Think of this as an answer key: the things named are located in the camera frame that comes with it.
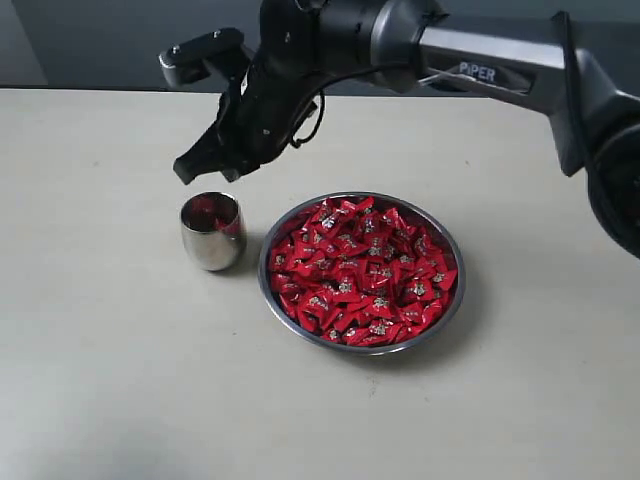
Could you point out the steel cup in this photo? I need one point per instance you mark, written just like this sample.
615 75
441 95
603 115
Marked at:
218 250

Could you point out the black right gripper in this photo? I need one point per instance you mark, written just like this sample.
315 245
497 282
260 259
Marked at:
255 127

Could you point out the round stainless steel bowl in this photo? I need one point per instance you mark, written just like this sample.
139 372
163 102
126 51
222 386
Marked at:
280 235

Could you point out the red wrapped candy pile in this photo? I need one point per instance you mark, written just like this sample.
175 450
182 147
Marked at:
365 275

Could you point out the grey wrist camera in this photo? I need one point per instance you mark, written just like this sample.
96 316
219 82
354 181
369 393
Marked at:
222 52

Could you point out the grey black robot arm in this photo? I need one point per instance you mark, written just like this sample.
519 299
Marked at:
582 75

